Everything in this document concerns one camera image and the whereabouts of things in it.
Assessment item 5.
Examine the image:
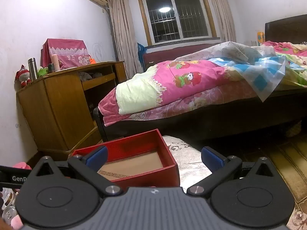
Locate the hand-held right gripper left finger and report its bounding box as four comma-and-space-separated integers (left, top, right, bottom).
31, 146, 123, 196

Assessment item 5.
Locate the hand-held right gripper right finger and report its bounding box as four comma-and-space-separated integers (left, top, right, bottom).
187, 146, 281, 196

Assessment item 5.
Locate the red rectangular box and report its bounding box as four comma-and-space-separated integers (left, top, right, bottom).
72, 129, 180, 190

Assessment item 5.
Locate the pink lidded jar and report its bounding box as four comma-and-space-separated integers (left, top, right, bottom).
12, 162, 32, 171

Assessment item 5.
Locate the glass jar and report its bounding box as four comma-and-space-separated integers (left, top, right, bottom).
0, 187, 19, 208

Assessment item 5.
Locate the white floral cloth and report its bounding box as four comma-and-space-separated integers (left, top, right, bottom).
162, 135, 214, 190

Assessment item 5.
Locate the dark wooden bed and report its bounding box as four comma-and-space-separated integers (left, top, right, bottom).
93, 14, 307, 142

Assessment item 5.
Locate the wooden desk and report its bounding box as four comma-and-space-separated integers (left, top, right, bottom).
16, 61, 127, 154

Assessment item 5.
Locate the patterned olive rug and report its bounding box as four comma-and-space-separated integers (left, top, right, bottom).
262, 138, 307, 205

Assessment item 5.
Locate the grey cloth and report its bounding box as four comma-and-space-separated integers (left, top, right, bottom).
80, 71, 102, 82

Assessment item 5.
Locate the pink cartoon quilt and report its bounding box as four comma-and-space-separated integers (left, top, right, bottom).
98, 41, 307, 127

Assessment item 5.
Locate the red santa plush doll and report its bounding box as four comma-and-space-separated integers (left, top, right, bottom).
15, 65, 32, 88

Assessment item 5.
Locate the pink cylindrical bottle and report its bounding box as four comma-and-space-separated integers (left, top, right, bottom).
51, 54, 60, 72

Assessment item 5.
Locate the pale blue patchwork blanket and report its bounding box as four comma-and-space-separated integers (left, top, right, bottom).
173, 41, 292, 102

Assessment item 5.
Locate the steel thermos flask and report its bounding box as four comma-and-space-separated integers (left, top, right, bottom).
27, 58, 39, 80

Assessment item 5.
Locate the pink cloth cover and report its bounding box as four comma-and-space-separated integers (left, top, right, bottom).
40, 38, 92, 70

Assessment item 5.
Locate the blue hanging garment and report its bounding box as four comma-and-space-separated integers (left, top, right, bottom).
137, 42, 147, 71

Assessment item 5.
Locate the beige curtain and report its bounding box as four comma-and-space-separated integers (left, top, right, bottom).
207, 0, 238, 44
108, 0, 147, 74

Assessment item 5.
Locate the wooden framed window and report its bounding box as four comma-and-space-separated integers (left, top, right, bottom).
137, 0, 218, 47

